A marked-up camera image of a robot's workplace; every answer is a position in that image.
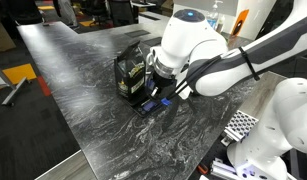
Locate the orange handled tool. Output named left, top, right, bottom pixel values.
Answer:
left=196, top=163, right=210, bottom=176

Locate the brown cardboard box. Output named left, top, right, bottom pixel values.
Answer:
left=0, top=21, right=18, bottom=55

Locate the grey metal stand leg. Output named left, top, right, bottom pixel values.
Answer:
left=0, top=59, right=31, bottom=107

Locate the orange and black sign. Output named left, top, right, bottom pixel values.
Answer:
left=230, top=8, right=250, bottom=37

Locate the black swivel chair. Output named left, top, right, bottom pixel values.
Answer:
left=107, top=0, right=137, bottom=27

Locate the black strap on arm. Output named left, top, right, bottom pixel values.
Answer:
left=238, top=46, right=261, bottom=82

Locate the small clear bottle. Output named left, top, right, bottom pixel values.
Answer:
left=215, top=14, right=227, bottom=35

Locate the perforated metal plate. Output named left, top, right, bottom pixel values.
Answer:
left=220, top=109, right=261, bottom=147

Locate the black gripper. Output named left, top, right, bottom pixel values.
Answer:
left=148, top=73, right=178, bottom=101

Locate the aluminium extrusion frame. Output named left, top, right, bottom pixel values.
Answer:
left=210, top=159, right=251, bottom=180

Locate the clear pump sanitiser bottle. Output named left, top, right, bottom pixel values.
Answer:
left=205, top=0, right=225, bottom=30

